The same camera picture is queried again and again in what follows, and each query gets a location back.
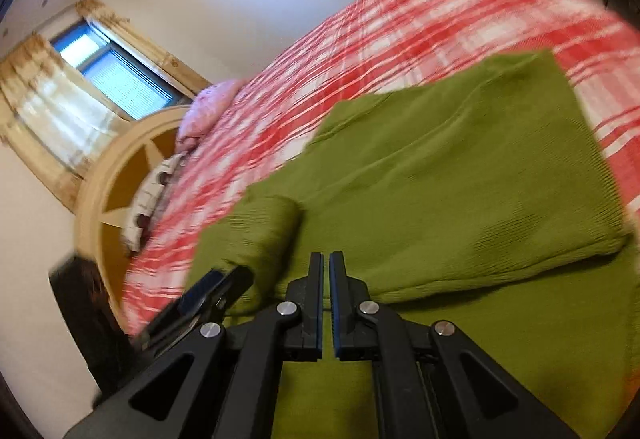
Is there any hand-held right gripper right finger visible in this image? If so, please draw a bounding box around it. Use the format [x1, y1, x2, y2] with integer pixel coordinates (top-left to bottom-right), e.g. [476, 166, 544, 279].
[329, 251, 581, 439]

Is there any wooden bed headboard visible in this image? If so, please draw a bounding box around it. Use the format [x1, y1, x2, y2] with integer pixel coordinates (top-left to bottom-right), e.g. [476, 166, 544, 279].
[74, 104, 193, 315]

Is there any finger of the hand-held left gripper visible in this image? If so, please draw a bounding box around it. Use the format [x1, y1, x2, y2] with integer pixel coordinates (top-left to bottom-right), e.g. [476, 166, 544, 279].
[190, 265, 255, 326]
[134, 269, 226, 346]

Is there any dark wooden nightstand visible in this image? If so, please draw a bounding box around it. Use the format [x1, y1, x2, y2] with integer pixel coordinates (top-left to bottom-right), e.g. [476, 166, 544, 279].
[49, 255, 133, 395]

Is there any window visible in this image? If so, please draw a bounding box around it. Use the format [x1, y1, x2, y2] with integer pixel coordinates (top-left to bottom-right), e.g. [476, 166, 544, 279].
[50, 19, 191, 120]

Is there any white patterned pillow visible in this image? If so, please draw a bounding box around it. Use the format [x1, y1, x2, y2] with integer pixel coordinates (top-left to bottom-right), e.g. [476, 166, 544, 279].
[122, 152, 188, 252]

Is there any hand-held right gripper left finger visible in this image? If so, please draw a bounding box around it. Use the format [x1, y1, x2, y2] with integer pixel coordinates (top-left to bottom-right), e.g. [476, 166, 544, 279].
[65, 251, 324, 439]

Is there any pink pillow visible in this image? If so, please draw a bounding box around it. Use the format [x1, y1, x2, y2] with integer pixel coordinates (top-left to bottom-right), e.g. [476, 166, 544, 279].
[177, 79, 246, 152]

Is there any red plaid blanket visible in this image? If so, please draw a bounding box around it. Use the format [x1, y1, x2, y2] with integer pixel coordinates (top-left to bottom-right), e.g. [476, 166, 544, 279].
[122, 0, 640, 335]

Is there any green knitted sweater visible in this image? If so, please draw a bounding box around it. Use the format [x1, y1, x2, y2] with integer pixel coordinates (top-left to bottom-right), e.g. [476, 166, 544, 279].
[187, 50, 640, 439]

